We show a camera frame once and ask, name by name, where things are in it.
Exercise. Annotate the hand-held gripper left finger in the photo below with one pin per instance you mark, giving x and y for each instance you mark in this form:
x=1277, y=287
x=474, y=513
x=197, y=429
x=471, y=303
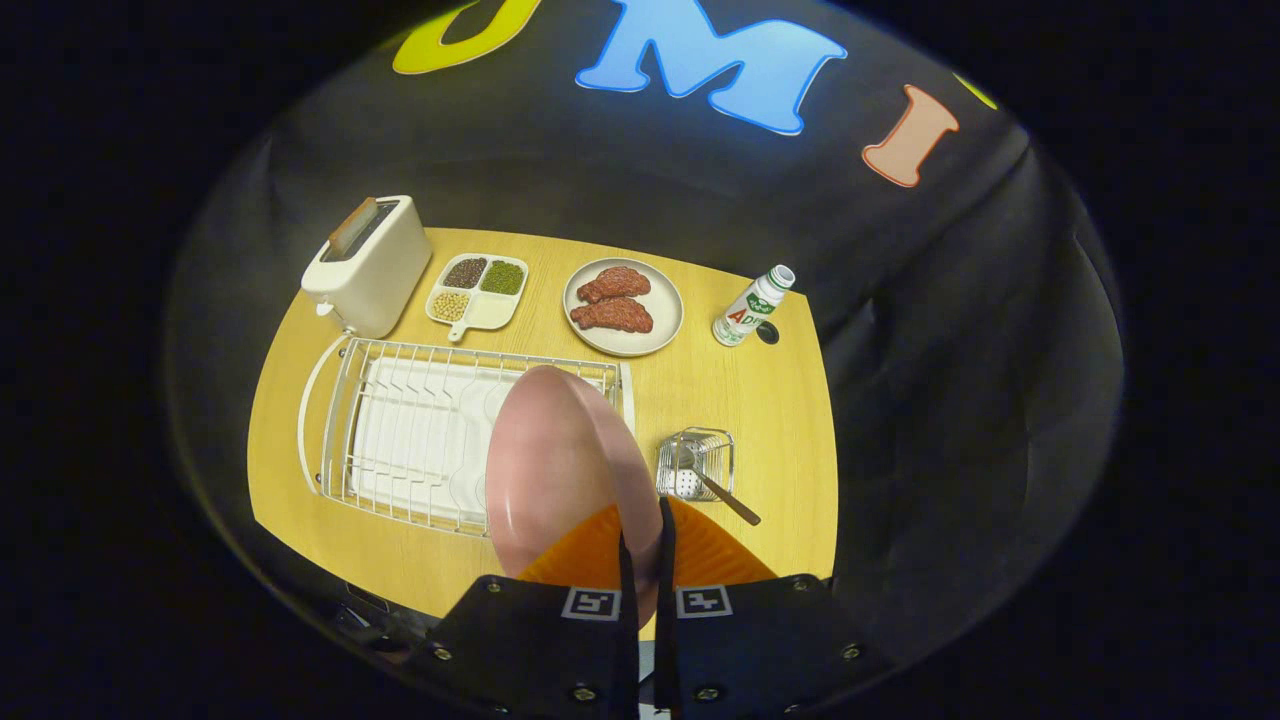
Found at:
x=540, y=650

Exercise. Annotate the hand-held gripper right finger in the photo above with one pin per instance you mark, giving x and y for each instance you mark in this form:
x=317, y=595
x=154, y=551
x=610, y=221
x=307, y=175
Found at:
x=760, y=650

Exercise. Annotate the pink plate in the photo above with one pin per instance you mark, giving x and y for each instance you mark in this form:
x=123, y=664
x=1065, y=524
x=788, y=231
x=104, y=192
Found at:
x=550, y=470

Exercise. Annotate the beige round plate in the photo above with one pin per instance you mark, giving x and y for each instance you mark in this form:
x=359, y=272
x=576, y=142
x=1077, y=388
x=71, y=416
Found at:
x=665, y=305

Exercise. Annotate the white drip tray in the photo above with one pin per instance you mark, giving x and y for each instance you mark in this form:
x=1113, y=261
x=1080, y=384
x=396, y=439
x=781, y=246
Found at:
x=420, y=450

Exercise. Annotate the black round table grommet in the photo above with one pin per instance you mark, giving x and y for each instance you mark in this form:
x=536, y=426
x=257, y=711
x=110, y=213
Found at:
x=767, y=333

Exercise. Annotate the white drink bottle green cap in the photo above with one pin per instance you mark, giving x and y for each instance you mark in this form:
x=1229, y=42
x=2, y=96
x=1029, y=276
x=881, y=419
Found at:
x=745, y=312

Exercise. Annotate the white divided tray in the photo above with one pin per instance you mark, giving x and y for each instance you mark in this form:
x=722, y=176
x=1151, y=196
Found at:
x=488, y=314

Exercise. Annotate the red meat piece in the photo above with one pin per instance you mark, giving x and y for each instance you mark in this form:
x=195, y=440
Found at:
x=612, y=316
x=615, y=284

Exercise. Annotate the yellow beans pile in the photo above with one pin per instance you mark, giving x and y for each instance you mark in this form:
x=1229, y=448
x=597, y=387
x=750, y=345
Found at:
x=450, y=306

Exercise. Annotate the green beans pile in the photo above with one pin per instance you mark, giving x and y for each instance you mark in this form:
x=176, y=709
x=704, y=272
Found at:
x=503, y=278

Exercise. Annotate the dark brown beans pile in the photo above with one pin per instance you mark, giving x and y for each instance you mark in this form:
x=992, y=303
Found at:
x=465, y=273

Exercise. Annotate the white toaster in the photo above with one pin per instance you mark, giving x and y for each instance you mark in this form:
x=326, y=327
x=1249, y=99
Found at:
x=385, y=270

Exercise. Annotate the brown toast slice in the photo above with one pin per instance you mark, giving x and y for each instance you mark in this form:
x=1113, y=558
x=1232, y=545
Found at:
x=352, y=226

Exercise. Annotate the black backdrop cloth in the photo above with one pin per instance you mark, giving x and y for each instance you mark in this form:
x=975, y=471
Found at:
x=600, y=170

